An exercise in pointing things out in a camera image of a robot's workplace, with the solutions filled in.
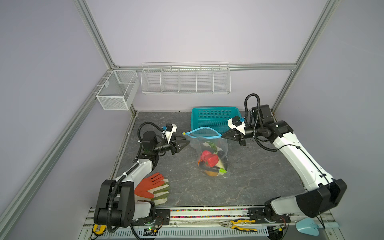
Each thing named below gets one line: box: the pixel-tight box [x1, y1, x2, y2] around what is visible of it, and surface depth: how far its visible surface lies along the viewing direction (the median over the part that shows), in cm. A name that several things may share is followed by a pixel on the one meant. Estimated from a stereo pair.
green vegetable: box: [206, 141, 218, 153], surface depth 83 cm
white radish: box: [215, 158, 225, 170], surface depth 84 cm
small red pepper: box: [201, 150, 219, 168], surface depth 79 cm
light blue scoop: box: [295, 218, 339, 236], surface depth 72 cm
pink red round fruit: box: [200, 150, 212, 163], surface depth 84 cm
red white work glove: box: [134, 172, 170, 205], surface depth 83 cm
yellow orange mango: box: [204, 170, 219, 177], surface depth 85 cm
